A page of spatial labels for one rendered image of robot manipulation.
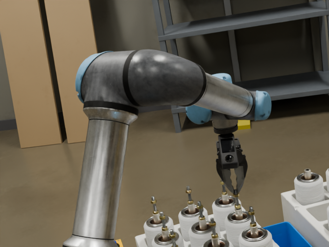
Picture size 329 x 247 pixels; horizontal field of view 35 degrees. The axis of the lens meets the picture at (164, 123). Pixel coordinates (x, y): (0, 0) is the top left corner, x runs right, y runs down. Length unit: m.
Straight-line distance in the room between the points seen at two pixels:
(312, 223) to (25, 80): 2.34
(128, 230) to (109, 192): 1.19
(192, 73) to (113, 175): 0.26
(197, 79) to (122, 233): 1.27
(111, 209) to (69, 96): 2.42
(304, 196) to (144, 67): 0.98
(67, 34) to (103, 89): 2.39
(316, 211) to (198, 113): 0.64
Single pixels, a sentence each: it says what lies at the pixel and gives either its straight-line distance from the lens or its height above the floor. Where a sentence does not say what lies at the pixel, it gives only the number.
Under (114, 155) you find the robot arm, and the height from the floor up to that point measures 0.69.
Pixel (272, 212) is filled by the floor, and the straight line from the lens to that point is 2.20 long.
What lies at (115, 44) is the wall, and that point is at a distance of 3.75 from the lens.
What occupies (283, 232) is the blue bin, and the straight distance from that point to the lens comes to 1.89.
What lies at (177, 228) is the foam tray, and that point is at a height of 0.18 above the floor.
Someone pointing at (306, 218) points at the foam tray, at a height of 0.18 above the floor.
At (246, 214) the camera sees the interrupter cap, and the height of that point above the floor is 0.25.
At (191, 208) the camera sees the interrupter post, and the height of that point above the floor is 0.27.
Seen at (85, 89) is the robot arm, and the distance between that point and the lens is 1.11.
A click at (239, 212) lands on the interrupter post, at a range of 1.65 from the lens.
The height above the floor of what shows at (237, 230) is 0.23.
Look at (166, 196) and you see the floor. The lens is 2.46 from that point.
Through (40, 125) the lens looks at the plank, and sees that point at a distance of 3.57.
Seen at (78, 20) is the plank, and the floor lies 0.75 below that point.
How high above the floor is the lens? 1.06
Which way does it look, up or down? 18 degrees down
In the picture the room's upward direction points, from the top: 11 degrees counter-clockwise
